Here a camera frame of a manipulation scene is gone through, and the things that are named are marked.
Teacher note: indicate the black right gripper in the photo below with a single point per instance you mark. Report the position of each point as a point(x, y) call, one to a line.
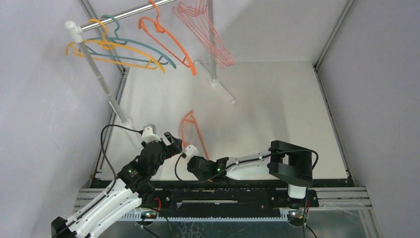
point(194, 163)

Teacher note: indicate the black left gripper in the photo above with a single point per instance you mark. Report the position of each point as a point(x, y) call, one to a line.
point(175, 142)

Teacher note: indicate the teal plastic hanger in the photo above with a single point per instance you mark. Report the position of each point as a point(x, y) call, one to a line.
point(162, 57)

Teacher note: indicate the yellow plastic hanger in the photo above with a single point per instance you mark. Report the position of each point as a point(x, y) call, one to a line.
point(136, 57)

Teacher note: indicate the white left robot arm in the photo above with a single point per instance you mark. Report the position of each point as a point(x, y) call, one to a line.
point(127, 191)

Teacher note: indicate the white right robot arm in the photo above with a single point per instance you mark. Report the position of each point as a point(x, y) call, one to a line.
point(286, 162)

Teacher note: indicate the chrome rack top bar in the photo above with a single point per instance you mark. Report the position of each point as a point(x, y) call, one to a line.
point(124, 14)

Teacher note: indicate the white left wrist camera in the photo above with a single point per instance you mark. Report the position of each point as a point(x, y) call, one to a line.
point(149, 134)

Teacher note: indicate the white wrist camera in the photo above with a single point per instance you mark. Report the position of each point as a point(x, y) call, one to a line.
point(189, 152)
point(149, 134)

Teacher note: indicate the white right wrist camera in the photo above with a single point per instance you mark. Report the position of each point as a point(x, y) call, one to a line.
point(189, 152)

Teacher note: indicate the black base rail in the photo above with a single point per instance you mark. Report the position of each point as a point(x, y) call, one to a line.
point(246, 199)

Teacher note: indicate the white rack right post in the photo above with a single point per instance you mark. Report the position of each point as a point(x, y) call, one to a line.
point(211, 39)

